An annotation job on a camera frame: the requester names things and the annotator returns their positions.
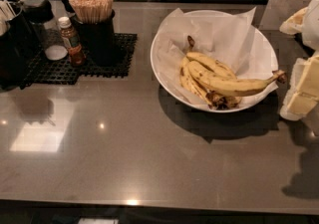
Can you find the white paper bowl liner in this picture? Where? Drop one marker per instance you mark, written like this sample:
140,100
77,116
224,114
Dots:
212,35

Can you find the left spotted yellow banana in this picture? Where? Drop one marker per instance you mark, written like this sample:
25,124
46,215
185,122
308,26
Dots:
189,83

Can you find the small brown sauce bottle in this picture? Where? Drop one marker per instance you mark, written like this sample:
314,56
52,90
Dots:
72,42

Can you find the ripe yellow banana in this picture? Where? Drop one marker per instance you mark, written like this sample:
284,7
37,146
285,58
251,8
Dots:
229,86

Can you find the middle yellow banana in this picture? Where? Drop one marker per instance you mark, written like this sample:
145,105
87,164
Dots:
211,64

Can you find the black container at left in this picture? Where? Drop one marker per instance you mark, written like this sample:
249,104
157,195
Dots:
18,45

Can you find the glass sugar shaker black lid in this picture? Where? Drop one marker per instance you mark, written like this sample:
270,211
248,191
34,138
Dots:
39,13

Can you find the bundle of wooden stir sticks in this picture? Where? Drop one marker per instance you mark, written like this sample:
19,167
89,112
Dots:
92,11

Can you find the white round bowl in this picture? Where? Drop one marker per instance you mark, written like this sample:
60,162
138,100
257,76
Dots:
162,78

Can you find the black stir stick cup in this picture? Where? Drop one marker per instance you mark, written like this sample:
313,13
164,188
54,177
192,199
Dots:
99,39

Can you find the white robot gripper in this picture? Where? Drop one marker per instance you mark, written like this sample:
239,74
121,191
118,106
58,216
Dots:
312,25

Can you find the black grid mat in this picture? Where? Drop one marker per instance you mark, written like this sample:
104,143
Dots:
43,71

